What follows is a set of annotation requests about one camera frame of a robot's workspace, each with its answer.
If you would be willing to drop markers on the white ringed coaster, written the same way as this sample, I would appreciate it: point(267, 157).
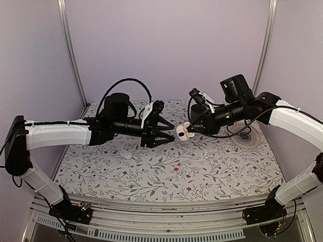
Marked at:
point(247, 139)

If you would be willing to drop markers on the floral patterned table mat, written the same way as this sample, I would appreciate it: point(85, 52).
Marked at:
point(209, 169)

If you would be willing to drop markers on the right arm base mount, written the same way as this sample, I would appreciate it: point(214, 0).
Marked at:
point(259, 214)

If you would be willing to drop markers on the dark grey mug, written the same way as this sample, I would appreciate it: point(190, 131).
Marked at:
point(196, 110)

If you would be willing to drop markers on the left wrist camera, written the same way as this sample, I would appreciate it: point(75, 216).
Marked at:
point(151, 114)

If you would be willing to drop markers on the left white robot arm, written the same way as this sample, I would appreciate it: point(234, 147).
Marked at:
point(112, 120)

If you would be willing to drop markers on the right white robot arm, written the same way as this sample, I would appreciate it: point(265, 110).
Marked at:
point(268, 109)

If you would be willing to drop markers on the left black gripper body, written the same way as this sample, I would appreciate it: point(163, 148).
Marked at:
point(147, 135)

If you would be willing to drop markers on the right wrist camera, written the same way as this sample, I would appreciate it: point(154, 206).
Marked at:
point(201, 98)

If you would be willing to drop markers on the beige earbud charging case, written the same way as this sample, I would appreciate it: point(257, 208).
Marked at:
point(182, 135)

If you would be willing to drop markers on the left aluminium frame post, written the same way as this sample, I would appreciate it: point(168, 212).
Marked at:
point(70, 50)

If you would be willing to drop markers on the aluminium frame post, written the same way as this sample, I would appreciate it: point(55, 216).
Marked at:
point(270, 21)
point(70, 50)

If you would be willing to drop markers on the front aluminium rail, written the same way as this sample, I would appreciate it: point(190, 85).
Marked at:
point(221, 220)

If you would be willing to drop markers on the white oval earbud case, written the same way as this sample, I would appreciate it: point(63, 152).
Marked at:
point(125, 154)

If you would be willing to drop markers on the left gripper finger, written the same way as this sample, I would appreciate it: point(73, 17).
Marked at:
point(165, 125)
point(160, 141)

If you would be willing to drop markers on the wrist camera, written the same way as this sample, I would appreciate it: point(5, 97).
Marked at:
point(151, 114)
point(201, 98)

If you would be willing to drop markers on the right aluminium frame post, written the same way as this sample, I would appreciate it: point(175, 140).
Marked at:
point(270, 21)

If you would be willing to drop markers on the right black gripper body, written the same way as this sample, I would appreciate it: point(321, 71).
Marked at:
point(214, 126)

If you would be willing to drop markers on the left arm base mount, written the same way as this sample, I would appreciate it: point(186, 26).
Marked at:
point(72, 213)

